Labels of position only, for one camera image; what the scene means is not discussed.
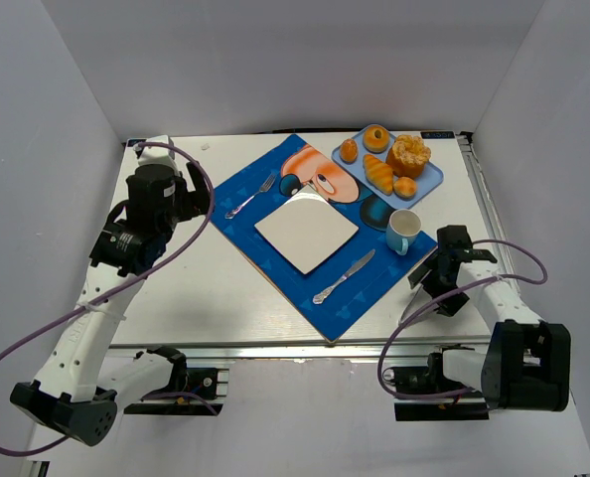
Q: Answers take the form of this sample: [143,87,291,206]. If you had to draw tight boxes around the metal serving tongs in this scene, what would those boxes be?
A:
[398,285,438,326]

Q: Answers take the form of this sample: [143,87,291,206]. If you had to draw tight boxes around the small round bun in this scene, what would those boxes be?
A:
[340,138,359,164]
[393,177,418,200]

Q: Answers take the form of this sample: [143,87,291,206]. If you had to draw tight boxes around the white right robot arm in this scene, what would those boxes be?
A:
[408,225,571,411]

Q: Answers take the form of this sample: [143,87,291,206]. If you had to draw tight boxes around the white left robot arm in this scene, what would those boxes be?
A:
[10,163,212,446]

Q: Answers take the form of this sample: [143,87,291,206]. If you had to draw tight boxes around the large flower-shaped bread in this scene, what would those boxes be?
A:
[385,135,431,179]

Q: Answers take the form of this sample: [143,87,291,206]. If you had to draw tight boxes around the blue and white cup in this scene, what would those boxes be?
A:
[385,210,422,256]

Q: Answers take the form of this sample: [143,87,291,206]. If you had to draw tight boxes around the silver fork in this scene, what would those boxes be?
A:
[224,173,277,220]

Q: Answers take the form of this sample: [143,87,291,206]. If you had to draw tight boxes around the blue cartoon placemat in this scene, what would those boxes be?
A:
[212,134,436,343]

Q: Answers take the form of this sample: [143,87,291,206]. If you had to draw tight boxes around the light blue tray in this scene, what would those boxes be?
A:
[331,126,444,210]

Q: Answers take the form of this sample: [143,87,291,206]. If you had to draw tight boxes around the croissant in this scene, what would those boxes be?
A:
[363,154,394,196]

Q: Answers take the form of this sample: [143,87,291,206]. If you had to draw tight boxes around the silver table knife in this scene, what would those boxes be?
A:
[312,249,376,305]

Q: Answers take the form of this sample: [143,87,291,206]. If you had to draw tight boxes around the white square plate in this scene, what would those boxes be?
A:
[254,186,359,274]

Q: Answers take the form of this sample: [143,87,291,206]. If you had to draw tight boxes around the glazed donut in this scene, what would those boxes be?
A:
[363,125,389,153]

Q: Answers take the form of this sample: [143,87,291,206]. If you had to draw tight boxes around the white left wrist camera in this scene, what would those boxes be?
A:
[132,140,179,175]

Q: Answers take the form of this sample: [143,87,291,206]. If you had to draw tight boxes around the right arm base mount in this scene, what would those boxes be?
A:
[382,343,490,422]

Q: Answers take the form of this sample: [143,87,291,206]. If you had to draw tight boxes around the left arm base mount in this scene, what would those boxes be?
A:
[124,346,224,416]

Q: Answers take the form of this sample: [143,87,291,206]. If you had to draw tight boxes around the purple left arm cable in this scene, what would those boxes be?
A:
[0,142,216,457]

